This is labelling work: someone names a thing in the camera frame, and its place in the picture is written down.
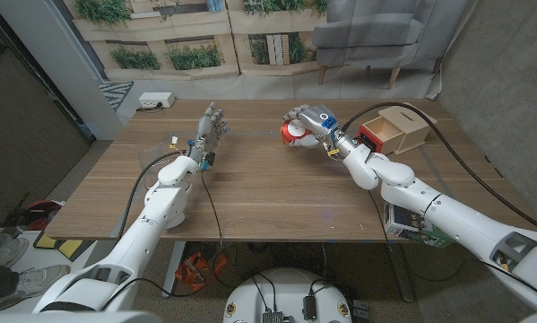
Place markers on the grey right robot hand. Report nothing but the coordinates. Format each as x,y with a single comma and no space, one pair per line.
319,119

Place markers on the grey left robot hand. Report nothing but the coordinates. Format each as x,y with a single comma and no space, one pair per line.
207,132

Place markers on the red ribbon spool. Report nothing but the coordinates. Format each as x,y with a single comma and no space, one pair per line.
288,133

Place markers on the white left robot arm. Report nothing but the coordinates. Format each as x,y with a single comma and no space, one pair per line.
147,233

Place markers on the wooden box with slot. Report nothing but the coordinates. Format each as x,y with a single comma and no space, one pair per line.
413,123

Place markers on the printed puzzle box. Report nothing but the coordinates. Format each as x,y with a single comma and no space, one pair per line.
407,222

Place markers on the white power strip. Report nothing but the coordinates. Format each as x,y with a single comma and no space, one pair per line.
156,99

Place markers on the printed backdrop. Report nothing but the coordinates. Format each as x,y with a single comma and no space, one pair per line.
268,85

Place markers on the clear plastic sheet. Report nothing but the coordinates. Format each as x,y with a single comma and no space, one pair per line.
147,154

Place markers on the patterned grey rug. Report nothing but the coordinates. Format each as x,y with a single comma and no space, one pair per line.
115,94

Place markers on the orange tool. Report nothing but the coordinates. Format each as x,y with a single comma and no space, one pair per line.
196,269

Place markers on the white table leg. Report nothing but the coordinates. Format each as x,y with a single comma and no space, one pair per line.
173,269

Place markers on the grey table leg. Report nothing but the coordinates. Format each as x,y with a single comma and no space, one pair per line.
400,269

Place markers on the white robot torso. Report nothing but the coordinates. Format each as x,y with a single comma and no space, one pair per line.
286,287

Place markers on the yellow and black flat item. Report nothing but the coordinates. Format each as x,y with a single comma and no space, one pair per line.
68,247

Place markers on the red round floor object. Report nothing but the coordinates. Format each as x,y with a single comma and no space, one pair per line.
44,213

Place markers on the black power adapter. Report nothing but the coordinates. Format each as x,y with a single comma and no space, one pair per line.
309,307

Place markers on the grey metal heatsink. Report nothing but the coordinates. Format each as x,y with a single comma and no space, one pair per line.
274,317

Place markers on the white sneaker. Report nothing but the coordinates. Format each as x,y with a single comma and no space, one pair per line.
35,280

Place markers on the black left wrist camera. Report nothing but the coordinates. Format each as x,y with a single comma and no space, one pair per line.
210,159

